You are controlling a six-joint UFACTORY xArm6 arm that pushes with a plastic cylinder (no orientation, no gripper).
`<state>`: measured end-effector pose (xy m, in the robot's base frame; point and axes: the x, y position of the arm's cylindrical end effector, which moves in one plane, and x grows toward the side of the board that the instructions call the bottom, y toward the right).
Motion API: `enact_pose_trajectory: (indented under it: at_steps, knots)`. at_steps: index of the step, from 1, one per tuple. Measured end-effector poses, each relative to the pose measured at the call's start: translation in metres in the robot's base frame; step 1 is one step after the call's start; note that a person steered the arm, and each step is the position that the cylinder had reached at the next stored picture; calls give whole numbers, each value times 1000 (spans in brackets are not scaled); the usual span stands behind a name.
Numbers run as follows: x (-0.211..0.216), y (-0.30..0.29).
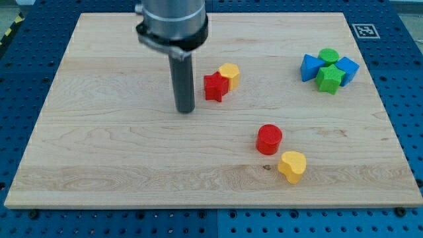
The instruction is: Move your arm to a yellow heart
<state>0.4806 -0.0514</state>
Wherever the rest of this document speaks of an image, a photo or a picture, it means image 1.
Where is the yellow heart block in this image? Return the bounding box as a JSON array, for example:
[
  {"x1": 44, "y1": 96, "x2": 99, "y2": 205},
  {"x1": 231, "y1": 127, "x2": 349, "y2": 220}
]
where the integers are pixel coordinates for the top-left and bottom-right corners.
[{"x1": 277, "y1": 151, "x2": 307, "y2": 184}]

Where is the red star block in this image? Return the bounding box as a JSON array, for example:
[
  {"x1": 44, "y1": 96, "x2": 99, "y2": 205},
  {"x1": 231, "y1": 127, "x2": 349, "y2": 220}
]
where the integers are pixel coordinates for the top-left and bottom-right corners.
[{"x1": 204, "y1": 71, "x2": 229, "y2": 102}]

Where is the yellow hexagon block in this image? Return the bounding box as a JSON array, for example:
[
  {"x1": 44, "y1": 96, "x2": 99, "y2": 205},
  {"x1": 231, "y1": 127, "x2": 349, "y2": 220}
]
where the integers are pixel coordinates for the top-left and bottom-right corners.
[{"x1": 218, "y1": 63, "x2": 241, "y2": 91}]

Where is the red cylinder block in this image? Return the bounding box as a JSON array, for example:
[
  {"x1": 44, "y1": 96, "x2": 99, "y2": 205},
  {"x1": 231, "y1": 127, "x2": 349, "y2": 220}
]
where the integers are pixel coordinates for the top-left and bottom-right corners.
[{"x1": 256, "y1": 124, "x2": 283, "y2": 155}]

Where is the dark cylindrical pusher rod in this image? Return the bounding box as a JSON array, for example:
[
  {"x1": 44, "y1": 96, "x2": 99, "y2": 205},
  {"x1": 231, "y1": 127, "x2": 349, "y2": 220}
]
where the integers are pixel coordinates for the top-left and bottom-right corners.
[{"x1": 169, "y1": 55, "x2": 195, "y2": 114}]

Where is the wooden board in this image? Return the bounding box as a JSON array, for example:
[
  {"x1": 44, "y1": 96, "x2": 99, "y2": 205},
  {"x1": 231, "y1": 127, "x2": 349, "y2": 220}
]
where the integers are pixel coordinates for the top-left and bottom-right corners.
[{"x1": 5, "y1": 13, "x2": 422, "y2": 210}]

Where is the blue triangle block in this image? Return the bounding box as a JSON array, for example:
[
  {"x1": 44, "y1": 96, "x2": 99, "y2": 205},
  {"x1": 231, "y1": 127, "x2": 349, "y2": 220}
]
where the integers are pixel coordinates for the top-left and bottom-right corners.
[{"x1": 300, "y1": 54, "x2": 325, "y2": 82}]

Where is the green star block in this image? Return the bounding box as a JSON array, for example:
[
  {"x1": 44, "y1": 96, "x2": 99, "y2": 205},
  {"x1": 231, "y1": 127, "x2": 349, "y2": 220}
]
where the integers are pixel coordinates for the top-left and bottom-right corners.
[{"x1": 315, "y1": 65, "x2": 346, "y2": 95}]

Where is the green cylinder block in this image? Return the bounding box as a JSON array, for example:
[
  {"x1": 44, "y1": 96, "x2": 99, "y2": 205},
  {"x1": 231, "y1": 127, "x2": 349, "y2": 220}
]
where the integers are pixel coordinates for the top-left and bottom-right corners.
[{"x1": 318, "y1": 48, "x2": 340, "y2": 67}]

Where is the blue cube block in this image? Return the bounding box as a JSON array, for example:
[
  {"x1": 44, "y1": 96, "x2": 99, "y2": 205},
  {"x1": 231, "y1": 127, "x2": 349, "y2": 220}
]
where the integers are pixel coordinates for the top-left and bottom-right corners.
[{"x1": 334, "y1": 57, "x2": 360, "y2": 87}]

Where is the white fiducial marker tag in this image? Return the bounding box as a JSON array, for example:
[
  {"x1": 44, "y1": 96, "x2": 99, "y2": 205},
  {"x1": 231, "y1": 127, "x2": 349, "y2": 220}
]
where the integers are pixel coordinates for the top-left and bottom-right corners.
[{"x1": 352, "y1": 23, "x2": 380, "y2": 39}]

